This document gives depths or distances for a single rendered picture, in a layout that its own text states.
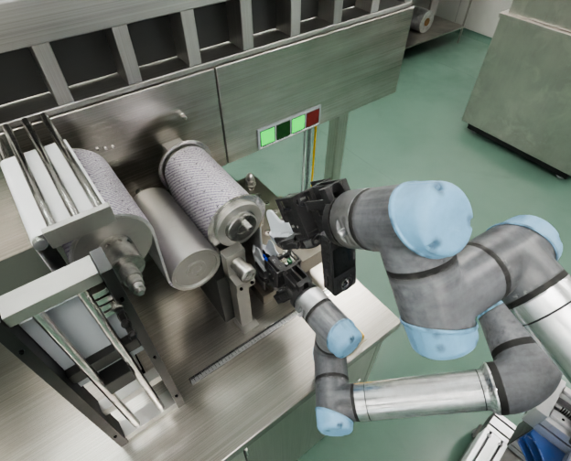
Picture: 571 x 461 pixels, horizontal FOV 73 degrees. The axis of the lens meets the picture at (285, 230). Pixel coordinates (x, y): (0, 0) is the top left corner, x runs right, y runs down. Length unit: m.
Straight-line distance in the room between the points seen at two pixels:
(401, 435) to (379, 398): 1.15
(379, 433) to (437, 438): 0.25
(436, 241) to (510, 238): 0.15
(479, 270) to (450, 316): 0.06
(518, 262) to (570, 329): 0.08
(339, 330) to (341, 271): 0.29
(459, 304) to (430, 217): 0.11
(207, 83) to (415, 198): 0.78
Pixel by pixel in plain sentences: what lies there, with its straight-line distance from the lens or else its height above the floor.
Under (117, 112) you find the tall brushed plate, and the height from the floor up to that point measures 1.41.
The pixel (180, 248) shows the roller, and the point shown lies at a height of 1.23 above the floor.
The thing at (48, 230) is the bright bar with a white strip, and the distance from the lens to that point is 0.67.
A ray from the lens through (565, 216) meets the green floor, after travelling 3.26.
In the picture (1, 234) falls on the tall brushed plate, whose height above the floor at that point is 1.21.
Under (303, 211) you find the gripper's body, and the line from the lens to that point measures 0.54.
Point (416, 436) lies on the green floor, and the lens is 2.02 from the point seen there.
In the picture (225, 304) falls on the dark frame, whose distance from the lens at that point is 1.06.
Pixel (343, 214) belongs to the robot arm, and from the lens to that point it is 0.46.
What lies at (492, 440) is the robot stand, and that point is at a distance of 1.88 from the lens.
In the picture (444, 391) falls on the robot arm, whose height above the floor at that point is 1.12.
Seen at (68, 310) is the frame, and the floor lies 1.36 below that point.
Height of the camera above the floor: 1.88
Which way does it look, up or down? 47 degrees down
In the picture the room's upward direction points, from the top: straight up
